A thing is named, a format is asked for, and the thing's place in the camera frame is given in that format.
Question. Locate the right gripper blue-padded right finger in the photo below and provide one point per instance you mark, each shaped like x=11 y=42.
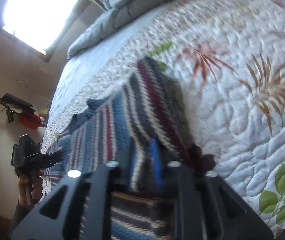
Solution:
x=205 y=206

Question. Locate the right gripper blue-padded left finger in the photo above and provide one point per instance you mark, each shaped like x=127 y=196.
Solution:
x=77 y=208

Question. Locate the striped knitted sweater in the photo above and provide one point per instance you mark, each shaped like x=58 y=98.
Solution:
x=123 y=124

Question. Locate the person's left forearm dark sleeve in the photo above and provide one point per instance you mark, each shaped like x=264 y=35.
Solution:
x=19 y=214

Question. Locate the person's left hand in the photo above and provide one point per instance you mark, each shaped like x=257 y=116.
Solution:
x=30 y=190

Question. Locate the bright window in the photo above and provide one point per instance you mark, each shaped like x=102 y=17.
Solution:
x=37 y=23

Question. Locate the white floral quilted bedspread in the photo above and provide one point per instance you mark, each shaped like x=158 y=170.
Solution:
x=228 y=56

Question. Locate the grey rumpled duvet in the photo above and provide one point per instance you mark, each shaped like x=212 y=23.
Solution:
x=118 y=14

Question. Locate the clothes hanging on wall rack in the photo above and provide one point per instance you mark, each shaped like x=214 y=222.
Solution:
x=14 y=106

